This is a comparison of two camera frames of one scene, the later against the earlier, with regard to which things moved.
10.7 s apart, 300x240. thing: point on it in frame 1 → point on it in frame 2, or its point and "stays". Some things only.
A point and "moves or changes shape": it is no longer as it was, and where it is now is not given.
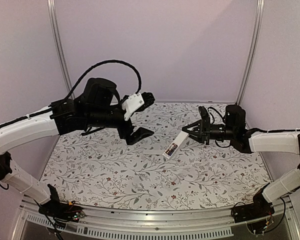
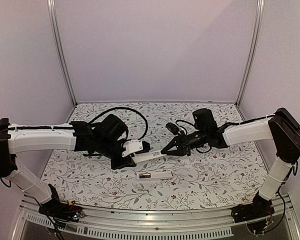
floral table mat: (171, 170) stays
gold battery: (172, 146) moves or changes shape
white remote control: (175, 145) moves or changes shape
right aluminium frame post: (253, 51) stays
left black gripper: (136, 136) → (125, 163)
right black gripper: (205, 128) → (184, 145)
